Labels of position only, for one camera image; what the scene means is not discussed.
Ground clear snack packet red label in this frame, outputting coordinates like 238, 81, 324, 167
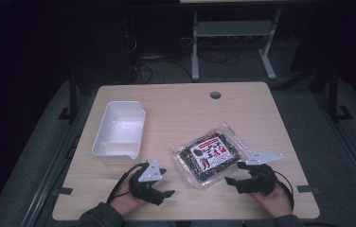
171, 122, 251, 190

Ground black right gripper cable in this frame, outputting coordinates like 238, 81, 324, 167
273, 169, 295, 211

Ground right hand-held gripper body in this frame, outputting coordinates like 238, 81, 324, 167
235, 150, 285, 196

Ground person's left hand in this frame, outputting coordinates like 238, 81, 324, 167
109, 179, 149, 218

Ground person's right hand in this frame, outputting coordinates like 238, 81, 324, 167
249, 182, 294, 219

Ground black floor cables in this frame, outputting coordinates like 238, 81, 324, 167
122, 33, 240, 85

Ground black metal stand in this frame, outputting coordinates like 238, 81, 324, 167
326, 64, 354, 122
57, 70, 80, 123

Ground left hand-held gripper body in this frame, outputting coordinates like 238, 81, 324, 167
128, 159, 165, 206

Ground white metal desk frame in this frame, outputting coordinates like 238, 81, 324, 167
190, 9, 283, 82

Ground black table edge clip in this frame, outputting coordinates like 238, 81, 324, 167
52, 186, 74, 197
295, 184, 322, 195

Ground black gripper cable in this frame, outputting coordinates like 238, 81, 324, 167
273, 169, 295, 211
106, 161, 151, 205

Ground white plastic bin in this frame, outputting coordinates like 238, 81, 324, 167
91, 100, 148, 166

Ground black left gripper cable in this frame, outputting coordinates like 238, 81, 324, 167
106, 161, 151, 205

